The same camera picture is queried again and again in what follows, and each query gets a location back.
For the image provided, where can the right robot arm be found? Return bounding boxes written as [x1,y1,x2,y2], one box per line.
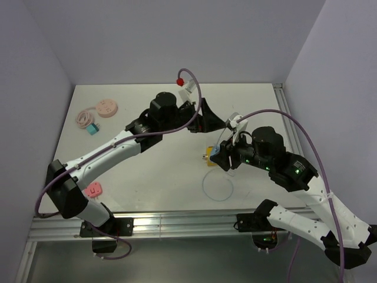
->
[210,126,376,269]

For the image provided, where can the pink plug adapter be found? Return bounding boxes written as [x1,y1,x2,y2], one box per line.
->
[84,182,102,199]

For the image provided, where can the aluminium front rail frame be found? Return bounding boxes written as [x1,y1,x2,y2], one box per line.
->
[17,206,338,283]

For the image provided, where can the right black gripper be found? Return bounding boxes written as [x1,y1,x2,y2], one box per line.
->
[210,128,272,171]

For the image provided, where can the light blue charger plug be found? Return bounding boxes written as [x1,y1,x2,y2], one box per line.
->
[210,145,220,158]

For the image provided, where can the pink round power strip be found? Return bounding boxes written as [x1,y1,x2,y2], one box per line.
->
[95,98,118,118]

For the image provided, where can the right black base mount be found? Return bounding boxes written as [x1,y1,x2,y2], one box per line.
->
[233,213,278,250]

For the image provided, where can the light blue thin cable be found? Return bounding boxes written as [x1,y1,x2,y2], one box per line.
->
[201,126,235,203]

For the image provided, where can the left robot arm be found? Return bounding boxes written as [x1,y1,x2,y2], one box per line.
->
[47,92,225,235]

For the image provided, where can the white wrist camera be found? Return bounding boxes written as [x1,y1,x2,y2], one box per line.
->
[176,78,196,103]
[226,112,248,146]

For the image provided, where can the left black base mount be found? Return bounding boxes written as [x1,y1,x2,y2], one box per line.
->
[79,217,134,260]

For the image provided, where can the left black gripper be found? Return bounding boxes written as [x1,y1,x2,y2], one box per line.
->
[160,98,226,133]

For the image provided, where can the teal plug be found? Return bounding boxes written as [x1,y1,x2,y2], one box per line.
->
[85,123,100,136]

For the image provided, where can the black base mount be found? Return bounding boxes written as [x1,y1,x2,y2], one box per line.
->
[79,217,134,260]
[233,213,278,250]

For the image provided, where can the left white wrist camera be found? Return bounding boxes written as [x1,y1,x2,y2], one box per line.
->
[176,78,196,103]

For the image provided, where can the aluminium right side rail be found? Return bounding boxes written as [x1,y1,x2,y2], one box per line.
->
[272,84,303,156]

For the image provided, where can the pink cord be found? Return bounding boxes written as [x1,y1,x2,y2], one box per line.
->
[75,107,98,130]

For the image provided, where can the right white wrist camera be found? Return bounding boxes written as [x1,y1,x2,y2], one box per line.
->
[226,112,248,146]

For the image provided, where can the yellow cube power adapter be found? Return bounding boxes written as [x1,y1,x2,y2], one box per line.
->
[202,146,219,167]

